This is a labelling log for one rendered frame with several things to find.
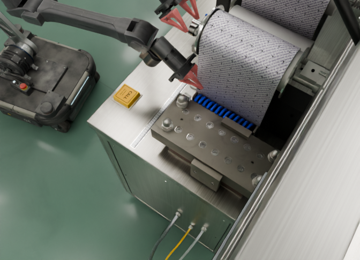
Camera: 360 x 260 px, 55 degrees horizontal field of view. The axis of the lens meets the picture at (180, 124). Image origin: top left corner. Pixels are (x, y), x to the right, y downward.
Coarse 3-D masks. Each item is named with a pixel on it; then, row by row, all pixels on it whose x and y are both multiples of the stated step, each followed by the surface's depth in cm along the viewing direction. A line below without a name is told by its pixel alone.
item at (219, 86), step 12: (204, 72) 102; (216, 72) 98; (204, 84) 107; (216, 84) 103; (228, 84) 99; (240, 84) 96; (216, 96) 108; (228, 96) 104; (240, 96) 100; (252, 96) 97; (264, 96) 93; (228, 108) 109; (240, 108) 105; (252, 108) 101; (264, 108) 98; (252, 120) 106
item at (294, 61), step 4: (208, 20) 90; (204, 28) 91; (300, 52) 86; (296, 56) 84; (300, 56) 84; (292, 60) 84; (296, 60) 84; (292, 64) 84; (288, 68) 84; (292, 68) 84; (284, 72) 84; (288, 72) 84; (284, 76) 85; (288, 76) 84; (280, 80) 86; (284, 80) 85; (280, 84) 87; (276, 88) 89; (280, 88) 88
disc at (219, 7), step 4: (220, 4) 92; (216, 8) 91; (220, 8) 93; (212, 12) 90; (208, 16) 89; (204, 20) 89; (204, 24) 89; (200, 28) 89; (200, 32) 90; (200, 36) 91; (196, 40) 91; (196, 44) 92; (196, 48) 93; (196, 52) 95
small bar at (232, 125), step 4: (224, 120) 106; (228, 120) 106; (224, 124) 106; (228, 124) 105; (232, 124) 105; (236, 124) 105; (228, 128) 106; (232, 128) 105; (236, 128) 104; (240, 128) 104; (244, 128) 104; (236, 132) 105; (240, 132) 104; (244, 132) 104; (248, 132) 104; (244, 136) 104; (248, 136) 103
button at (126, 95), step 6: (120, 90) 126; (126, 90) 126; (132, 90) 126; (114, 96) 124; (120, 96) 124; (126, 96) 124; (132, 96) 124; (138, 96) 126; (120, 102) 125; (126, 102) 123; (132, 102) 125
